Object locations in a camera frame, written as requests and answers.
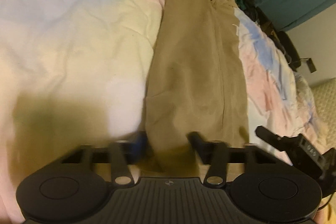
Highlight tan t-shirt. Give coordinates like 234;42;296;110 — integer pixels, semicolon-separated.
145;0;248;176

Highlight pile of assorted clothes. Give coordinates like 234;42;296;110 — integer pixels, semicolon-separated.
235;0;301;72

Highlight pastel tie-dye bedspread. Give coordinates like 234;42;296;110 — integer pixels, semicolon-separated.
0;0;328;224

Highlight wall power outlet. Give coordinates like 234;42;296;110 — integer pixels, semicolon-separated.
301;58;317;73

